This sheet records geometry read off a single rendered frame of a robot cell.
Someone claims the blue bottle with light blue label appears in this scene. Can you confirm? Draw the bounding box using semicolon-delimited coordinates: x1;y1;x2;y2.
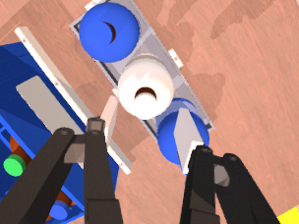
155;97;209;171

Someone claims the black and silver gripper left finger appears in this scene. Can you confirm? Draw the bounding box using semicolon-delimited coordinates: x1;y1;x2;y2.
0;95;124;224

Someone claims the dark grey tray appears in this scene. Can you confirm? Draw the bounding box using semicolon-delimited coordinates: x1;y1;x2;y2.
69;0;215;143

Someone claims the blue bottle with white label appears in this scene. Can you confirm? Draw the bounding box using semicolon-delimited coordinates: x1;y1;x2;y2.
79;2;141;63

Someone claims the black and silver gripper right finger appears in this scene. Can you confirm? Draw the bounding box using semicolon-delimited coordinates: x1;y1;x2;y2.
173;108;281;224

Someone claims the blue crate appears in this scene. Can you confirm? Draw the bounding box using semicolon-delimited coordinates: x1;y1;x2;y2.
0;41;87;224

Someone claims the white bottle with grey label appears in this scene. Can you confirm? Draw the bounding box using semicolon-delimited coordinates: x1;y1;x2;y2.
117;53;174;119

